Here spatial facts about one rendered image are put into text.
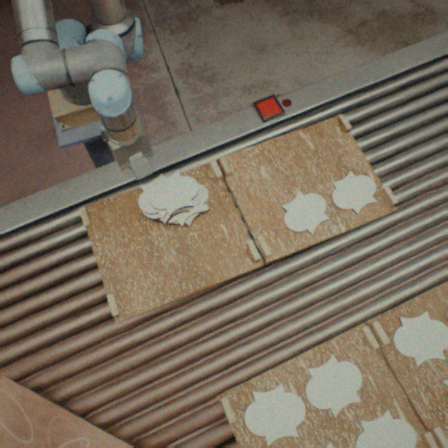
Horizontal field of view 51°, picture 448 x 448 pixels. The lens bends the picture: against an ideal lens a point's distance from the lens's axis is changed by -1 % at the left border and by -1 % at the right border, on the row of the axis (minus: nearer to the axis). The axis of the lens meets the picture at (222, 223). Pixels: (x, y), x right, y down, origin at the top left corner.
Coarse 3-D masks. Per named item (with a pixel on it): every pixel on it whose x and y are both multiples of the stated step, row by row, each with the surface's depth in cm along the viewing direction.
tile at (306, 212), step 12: (300, 192) 133; (288, 204) 132; (300, 204) 132; (312, 204) 132; (324, 204) 132; (288, 216) 130; (300, 216) 130; (312, 216) 130; (324, 216) 130; (288, 228) 130; (300, 228) 129; (312, 228) 129
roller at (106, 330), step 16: (432, 176) 138; (400, 192) 136; (416, 192) 137; (208, 288) 126; (176, 304) 125; (112, 320) 123; (128, 320) 122; (144, 320) 123; (80, 336) 121; (96, 336) 121; (112, 336) 122; (48, 352) 119; (64, 352) 119; (16, 368) 117; (32, 368) 118
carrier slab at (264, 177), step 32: (320, 128) 143; (256, 160) 139; (288, 160) 139; (320, 160) 139; (352, 160) 139; (256, 192) 135; (288, 192) 135; (320, 192) 135; (256, 224) 131; (320, 224) 131; (352, 224) 131
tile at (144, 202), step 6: (144, 186) 128; (150, 186) 128; (144, 192) 127; (144, 198) 126; (144, 204) 126; (150, 204) 126; (144, 210) 125; (150, 210) 125; (156, 210) 125; (162, 216) 124
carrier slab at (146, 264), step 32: (128, 192) 135; (224, 192) 135; (96, 224) 131; (128, 224) 131; (160, 224) 131; (192, 224) 131; (224, 224) 131; (96, 256) 127; (128, 256) 127; (160, 256) 127; (192, 256) 127; (224, 256) 127; (128, 288) 124; (160, 288) 124; (192, 288) 124
